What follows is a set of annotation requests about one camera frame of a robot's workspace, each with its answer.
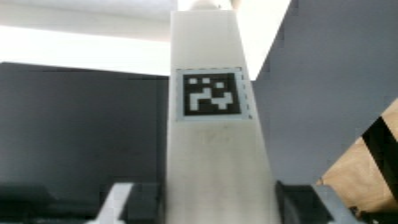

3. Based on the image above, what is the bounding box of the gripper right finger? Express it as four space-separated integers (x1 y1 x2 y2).
276 182 363 224

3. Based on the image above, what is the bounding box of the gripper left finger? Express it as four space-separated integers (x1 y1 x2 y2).
88 182 159 224

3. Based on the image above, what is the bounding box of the white desk leg with tag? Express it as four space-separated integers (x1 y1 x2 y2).
164 0 283 224

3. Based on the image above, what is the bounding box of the white desk top tray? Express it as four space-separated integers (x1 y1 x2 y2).
0 0 294 77

